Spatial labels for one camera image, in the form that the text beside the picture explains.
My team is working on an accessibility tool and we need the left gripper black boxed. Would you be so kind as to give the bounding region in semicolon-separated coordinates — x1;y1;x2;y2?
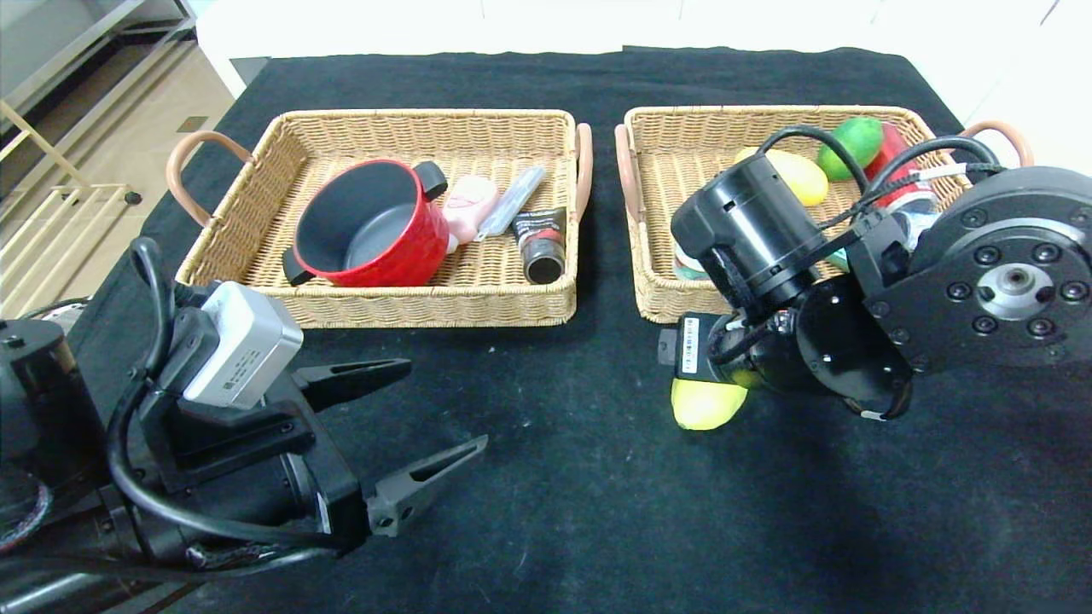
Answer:
188;356;490;554

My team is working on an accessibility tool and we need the red pot black interior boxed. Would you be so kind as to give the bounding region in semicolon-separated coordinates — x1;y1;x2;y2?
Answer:
282;159;451;288

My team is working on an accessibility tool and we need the clear plastic razor case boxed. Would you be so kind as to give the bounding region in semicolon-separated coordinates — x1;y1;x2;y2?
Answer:
475;165;548;242

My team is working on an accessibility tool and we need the yellow lemon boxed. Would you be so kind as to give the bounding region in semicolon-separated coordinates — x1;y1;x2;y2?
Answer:
671;375;750;432

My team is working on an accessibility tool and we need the small silver tin can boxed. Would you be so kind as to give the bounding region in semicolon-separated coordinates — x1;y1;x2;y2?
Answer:
674;243;713;282

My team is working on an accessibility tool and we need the yellow mango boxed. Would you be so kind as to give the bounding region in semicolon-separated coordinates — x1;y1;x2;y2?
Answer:
735;147;830;208

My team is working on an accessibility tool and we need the rectangular wicker basket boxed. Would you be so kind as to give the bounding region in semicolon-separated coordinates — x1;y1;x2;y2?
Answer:
614;105;1034;325
166;108;594;330

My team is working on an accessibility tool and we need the pink lotion bottle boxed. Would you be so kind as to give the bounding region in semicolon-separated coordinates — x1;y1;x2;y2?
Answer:
444;175;502;250

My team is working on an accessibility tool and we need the black cosmetic tube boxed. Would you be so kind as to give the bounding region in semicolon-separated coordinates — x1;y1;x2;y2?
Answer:
510;207;569;286

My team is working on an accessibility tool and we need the yellow wooden rack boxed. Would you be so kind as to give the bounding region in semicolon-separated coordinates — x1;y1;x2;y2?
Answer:
0;100;144;299

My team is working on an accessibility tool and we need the black tablecloth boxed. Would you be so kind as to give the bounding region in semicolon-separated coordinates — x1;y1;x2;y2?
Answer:
0;47;1092;614

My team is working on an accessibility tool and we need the grey metal shelf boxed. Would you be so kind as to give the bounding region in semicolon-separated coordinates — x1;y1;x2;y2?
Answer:
0;0;199;116

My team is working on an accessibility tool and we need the green oval fruit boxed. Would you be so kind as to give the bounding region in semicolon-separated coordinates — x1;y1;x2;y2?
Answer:
817;116;885;182

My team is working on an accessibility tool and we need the red drink can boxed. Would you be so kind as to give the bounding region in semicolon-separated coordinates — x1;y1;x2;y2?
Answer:
860;124;937;216

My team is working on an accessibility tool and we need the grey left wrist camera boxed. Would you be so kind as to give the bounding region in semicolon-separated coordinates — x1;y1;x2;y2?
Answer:
182;281;305;410

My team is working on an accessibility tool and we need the round wire mesh object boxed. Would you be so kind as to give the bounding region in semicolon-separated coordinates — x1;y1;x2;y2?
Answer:
13;297;90;327

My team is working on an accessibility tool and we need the braided red black cable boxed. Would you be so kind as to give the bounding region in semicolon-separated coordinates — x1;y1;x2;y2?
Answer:
0;478;54;555

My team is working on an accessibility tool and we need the thin brown cable loop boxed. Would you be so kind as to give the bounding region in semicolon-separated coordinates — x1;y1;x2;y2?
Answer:
843;399;907;424

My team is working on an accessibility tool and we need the smooth black camera cable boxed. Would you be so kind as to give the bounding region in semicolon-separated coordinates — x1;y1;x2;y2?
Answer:
755;125;873;214

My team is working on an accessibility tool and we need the braided cable white tag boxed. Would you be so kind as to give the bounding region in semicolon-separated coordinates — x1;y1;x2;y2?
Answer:
819;160;1009;233

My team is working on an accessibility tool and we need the smooth black cable loop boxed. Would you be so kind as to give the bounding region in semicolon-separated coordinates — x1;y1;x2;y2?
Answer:
862;136;1001;214

